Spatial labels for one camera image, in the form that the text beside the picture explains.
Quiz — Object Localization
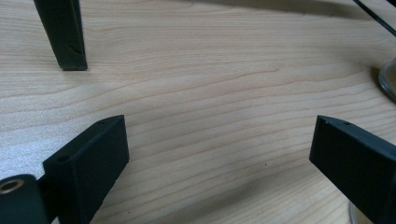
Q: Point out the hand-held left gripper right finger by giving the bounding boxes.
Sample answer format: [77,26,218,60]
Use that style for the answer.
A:
[308,114,396,224]

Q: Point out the black metal riser shelf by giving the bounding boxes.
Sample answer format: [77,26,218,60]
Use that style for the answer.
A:
[33,0,396,72]

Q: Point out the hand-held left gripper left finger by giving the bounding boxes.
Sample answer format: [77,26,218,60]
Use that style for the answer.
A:
[42,114,131,224]

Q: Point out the glass jar with silver lid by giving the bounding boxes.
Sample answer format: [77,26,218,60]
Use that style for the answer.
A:
[377,58,396,105]

